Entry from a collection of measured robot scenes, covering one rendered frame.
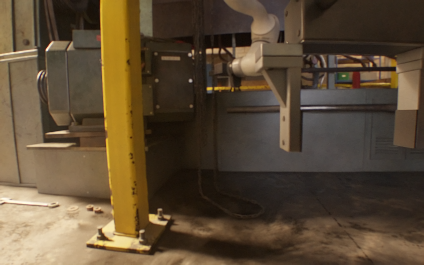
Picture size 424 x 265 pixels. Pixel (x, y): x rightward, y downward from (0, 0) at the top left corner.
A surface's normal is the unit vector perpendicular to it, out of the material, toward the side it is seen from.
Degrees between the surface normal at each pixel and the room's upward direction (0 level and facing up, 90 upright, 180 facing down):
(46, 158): 90
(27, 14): 90
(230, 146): 90
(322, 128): 90
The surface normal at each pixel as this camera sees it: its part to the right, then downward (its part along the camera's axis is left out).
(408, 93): -1.00, 0.02
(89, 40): 0.21, 0.09
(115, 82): -0.14, 0.10
